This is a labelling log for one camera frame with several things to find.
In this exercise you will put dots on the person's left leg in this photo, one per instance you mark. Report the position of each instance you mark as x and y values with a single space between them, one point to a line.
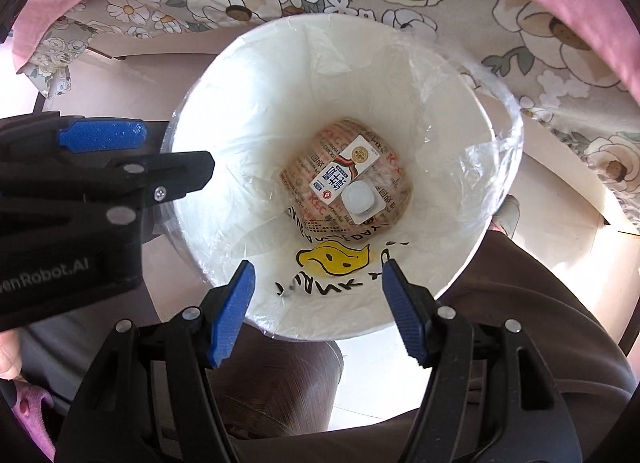
275 383

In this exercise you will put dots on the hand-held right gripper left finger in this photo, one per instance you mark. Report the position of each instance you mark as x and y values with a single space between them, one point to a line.
232 313

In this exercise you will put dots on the person's right leg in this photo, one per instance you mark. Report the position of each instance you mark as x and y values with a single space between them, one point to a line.
525 303

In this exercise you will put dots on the brown printed paper bag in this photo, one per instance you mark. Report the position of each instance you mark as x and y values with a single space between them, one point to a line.
305 178

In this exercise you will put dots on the white shoe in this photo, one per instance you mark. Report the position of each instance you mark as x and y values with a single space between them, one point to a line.
507 215

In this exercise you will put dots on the smiley print plastic bin liner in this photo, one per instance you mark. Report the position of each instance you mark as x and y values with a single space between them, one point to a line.
332 260

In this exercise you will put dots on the grey garment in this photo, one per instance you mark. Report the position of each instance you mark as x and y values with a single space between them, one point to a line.
60 358

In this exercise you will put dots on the person's left hand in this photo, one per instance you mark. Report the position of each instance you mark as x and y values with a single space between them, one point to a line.
9 355

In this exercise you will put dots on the white trash bin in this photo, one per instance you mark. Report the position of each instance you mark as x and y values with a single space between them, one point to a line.
240 108

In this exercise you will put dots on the white round plastic lid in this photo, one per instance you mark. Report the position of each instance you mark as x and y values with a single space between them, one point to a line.
360 198

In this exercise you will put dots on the pink fuzzy cloth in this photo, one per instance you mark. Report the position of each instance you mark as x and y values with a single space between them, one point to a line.
32 418

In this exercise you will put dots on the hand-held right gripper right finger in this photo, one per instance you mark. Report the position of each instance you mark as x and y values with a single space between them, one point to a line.
407 313

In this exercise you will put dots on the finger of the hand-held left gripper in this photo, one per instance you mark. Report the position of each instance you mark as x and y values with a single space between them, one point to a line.
165 173
102 134

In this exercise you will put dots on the person's leg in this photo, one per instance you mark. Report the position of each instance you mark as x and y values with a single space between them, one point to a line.
525 303
275 383

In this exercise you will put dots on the white milk carton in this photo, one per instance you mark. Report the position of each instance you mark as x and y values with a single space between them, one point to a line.
350 158

